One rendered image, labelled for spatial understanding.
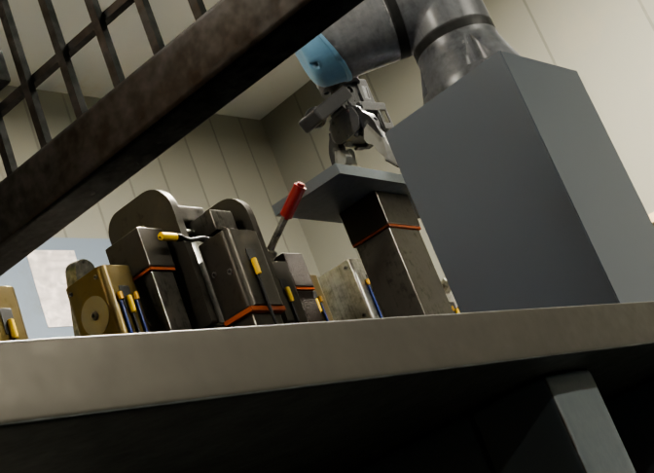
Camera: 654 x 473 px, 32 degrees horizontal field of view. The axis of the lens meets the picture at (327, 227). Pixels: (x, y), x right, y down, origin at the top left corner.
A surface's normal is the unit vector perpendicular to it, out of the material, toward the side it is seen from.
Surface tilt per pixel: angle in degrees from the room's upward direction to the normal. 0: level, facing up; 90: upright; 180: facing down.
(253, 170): 90
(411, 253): 90
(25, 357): 90
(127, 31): 180
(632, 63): 90
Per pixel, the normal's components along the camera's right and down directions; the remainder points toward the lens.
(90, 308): -0.59, -0.06
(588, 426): 0.69, -0.47
